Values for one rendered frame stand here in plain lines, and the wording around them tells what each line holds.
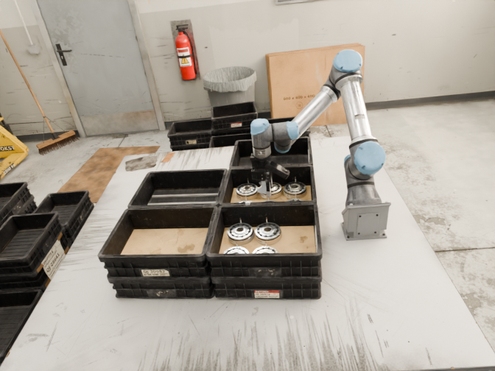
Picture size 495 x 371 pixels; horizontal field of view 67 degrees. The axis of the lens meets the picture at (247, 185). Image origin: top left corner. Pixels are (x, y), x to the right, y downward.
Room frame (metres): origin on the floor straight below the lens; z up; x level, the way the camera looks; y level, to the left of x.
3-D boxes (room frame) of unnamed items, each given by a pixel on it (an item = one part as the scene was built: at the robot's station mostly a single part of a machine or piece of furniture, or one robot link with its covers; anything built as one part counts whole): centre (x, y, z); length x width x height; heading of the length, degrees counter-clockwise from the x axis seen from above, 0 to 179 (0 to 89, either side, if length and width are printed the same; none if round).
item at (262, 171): (1.42, -0.07, 0.99); 0.09 x 0.08 x 0.12; 77
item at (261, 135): (1.42, -0.08, 1.15); 0.09 x 0.08 x 0.11; 89
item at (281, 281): (1.08, -0.05, 0.76); 0.40 x 0.30 x 0.12; 81
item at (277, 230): (1.15, -0.06, 0.86); 0.10 x 0.10 x 0.01
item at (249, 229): (1.17, 0.05, 0.86); 0.10 x 0.10 x 0.01
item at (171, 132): (3.18, 0.44, 0.31); 0.40 x 0.30 x 0.34; 86
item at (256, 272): (1.08, -0.05, 0.87); 0.40 x 0.30 x 0.11; 81
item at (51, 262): (1.67, 1.15, 0.41); 0.31 x 0.02 x 0.16; 176
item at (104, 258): (1.15, 0.35, 0.92); 0.40 x 0.30 x 0.02; 81
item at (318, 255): (1.08, -0.05, 0.92); 0.40 x 0.30 x 0.02; 81
